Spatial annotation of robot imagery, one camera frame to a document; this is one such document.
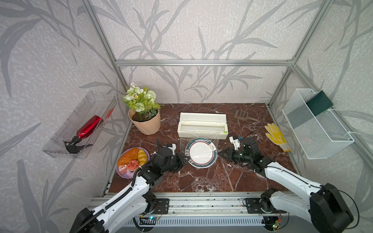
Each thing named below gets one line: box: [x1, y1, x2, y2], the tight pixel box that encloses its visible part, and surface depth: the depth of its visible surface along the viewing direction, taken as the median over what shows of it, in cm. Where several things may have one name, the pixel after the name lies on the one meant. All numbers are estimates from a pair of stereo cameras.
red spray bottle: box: [62, 115, 102, 154], surface depth 63 cm
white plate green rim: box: [185, 137, 218, 169], surface depth 83 cm
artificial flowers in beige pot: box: [121, 82, 162, 136], surface depth 87 cm
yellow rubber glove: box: [264, 122, 293, 153], surface depth 104 cm
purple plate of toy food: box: [116, 147, 151, 180], surface depth 88 cm
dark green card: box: [305, 90, 334, 117], surface depth 72 cm
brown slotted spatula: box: [234, 110, 260, 122], surface depth 114 cm
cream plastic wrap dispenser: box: [177, 112, 229, 140], surface depth 100 cm
